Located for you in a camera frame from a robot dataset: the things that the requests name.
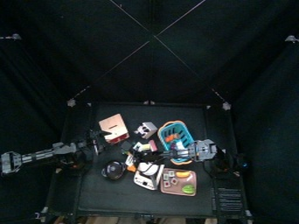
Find pink wooden toy box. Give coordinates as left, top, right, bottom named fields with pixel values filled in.
left=98, top=113, right=131, bottom=145

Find white blue toy carton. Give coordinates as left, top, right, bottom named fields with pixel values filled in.
left=174, top=140, right=187, bottom=151

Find orange toy carrot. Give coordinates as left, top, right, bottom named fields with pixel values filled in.
left=163, top=133, right=182, bottom=143

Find pink toy block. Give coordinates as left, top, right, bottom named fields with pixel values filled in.
left=147, top=139, right=159, bottom=152

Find orange toy bread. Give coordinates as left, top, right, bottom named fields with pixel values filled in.
left=175, top=171, right=193, bottom=179

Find blue basket with orange rim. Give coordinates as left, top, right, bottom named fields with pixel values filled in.
left=157, top=120, right=197, bottom=165

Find white toy utensil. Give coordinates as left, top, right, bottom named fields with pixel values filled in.
left=125, top=154, right=137, bottom=166

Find pink toy tray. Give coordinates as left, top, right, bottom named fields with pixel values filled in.
left=159, top=167, right=199, bottom=197

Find green toy fruit slice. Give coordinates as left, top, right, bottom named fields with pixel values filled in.
left=182, top=184, right=197, bottom=194

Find white printed label sticker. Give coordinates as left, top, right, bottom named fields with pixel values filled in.
left=218, top=187, right=245, bottom=214

